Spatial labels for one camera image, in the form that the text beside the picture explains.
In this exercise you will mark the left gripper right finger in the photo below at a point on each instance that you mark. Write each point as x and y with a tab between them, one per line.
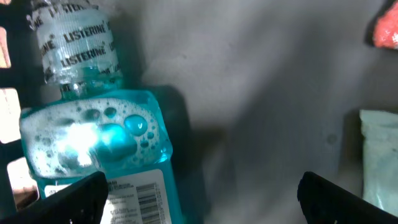
323	202

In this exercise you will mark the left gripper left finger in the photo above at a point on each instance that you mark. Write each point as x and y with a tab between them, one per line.
82	202

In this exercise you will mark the teal mouthwash bottle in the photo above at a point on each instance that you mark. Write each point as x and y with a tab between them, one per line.
97	124

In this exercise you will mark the pale green wet wipes pack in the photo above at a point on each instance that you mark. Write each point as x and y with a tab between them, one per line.
379	130

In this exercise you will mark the red orange snack stick packet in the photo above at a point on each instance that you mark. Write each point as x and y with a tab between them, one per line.
385	30

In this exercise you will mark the grey plastic shopping basket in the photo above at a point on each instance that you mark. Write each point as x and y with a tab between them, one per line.
253	95

